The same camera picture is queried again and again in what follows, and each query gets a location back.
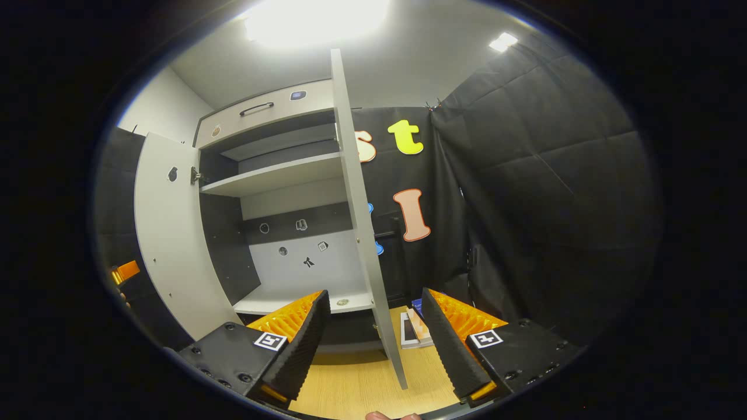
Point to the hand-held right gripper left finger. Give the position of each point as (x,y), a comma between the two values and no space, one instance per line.
(300,350)

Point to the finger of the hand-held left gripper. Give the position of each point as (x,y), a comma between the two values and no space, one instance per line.
(125,272)

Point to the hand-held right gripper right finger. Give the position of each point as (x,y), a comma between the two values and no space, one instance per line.
(452,350)

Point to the grey cabinet door checkered sticker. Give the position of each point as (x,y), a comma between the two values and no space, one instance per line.
(175,245)

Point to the grey cabinet door box sticker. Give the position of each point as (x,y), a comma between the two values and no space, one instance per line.
(362,233)

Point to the grey double-door shoe cabinet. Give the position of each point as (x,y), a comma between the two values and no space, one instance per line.
(292,175)

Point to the orange book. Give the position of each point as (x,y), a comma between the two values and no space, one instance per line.
(419,326)

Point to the white book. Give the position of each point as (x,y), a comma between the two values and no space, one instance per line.
(408,335)

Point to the black backdrop cloth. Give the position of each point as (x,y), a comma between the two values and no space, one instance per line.
(554,175)

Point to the small ceiling light panel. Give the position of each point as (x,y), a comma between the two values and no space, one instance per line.
(503,42)

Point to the large ceiling light panel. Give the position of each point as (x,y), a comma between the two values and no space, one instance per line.
(315,20)

